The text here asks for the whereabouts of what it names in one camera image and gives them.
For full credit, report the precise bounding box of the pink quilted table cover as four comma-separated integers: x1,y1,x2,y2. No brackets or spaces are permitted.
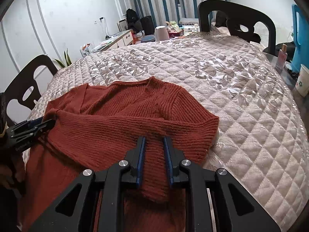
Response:
29,33,308,231

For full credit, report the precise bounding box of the rust red knitted sweater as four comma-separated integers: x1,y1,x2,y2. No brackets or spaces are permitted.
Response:
18,77,219,231

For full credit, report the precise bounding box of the green potted plant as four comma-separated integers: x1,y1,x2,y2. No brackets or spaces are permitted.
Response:
53,48,73,69

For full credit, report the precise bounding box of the pink perfume bottle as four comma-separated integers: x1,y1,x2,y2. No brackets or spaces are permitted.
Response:
275,43,288,73

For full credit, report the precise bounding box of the white low cabinet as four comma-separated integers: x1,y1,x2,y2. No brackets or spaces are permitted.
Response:
91,30,134,53

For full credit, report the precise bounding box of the dark chair left side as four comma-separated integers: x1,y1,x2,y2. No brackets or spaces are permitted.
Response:
3,55,58,127

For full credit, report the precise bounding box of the blue round stool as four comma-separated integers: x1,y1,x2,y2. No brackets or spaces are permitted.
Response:
141,35,155,43

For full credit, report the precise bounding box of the dark chair far side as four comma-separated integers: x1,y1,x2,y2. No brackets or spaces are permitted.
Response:
197,0,276,55

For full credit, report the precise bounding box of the black backpack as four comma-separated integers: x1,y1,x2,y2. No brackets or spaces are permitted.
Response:
126,9,143,34

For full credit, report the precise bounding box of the dark chair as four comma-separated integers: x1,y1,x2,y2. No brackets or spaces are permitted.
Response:
197,0,276,55
3,55,58,127

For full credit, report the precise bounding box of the black box speaker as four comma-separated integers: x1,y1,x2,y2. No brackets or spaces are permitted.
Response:
140,16,155,36

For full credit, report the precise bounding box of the white paper cup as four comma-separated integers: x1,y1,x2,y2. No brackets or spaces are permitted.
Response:
295,64,309,97

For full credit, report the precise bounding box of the blue thermos jug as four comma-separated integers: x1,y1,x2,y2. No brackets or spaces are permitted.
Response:
292,4,309,73

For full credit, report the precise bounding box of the pink cylindrical container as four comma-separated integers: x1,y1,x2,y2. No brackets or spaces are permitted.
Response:
154,26,170,41

